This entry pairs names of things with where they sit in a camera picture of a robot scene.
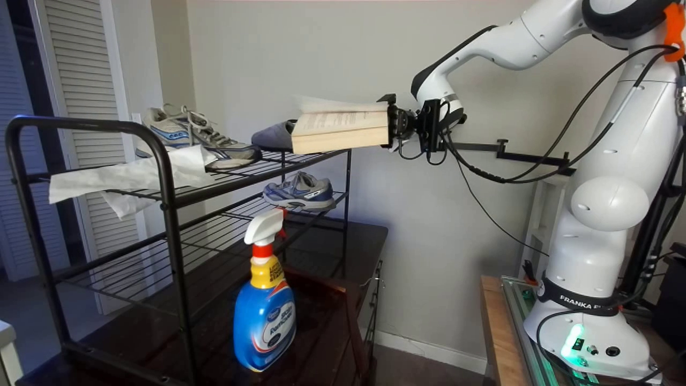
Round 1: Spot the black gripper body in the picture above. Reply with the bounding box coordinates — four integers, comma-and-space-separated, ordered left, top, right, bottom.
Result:
394, 97, 451, 157

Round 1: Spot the beige box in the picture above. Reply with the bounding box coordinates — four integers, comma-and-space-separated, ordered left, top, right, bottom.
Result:
287, 97, 394, 158

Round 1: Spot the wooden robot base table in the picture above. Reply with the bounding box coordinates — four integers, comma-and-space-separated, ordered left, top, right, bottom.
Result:
478, 274, 686, 386

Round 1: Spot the blue grey sneaker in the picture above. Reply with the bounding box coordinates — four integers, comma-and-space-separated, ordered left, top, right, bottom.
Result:
263, 172, 337, 217

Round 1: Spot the dark wooden dresser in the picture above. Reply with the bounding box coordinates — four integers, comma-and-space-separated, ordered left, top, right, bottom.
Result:
19, 218, 391, 386

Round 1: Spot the grey white sneaker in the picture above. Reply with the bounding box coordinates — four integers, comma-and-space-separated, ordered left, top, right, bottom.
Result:
135, 105, 211, 158
161, 104, 265, 163

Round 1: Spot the blue spray cleaner bottle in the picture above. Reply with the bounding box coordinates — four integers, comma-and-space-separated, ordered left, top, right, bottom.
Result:
233, 209, 300, 375

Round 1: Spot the white paper towel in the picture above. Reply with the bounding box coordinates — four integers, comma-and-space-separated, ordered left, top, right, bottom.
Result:
48, 146, 218, 221

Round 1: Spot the black controller box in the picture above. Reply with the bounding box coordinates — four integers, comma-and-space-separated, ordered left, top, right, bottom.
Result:
651, 242, 686, 353

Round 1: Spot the white louvered closet door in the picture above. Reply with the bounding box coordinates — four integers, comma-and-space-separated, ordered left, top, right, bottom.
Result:
28, 0, 167, 317

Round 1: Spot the white furniture corner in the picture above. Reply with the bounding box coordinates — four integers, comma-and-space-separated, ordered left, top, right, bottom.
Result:
0, 319, 27, 386

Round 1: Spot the black camera mount rod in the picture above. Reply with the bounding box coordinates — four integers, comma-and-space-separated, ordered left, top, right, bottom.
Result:
448, 138, 579, 178

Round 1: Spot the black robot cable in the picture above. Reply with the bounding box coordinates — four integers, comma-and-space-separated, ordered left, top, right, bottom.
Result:
400, 40, 686, 249

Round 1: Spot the black metal wire rack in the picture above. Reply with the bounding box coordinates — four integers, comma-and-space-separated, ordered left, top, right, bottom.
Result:
4, 115, 356, 386

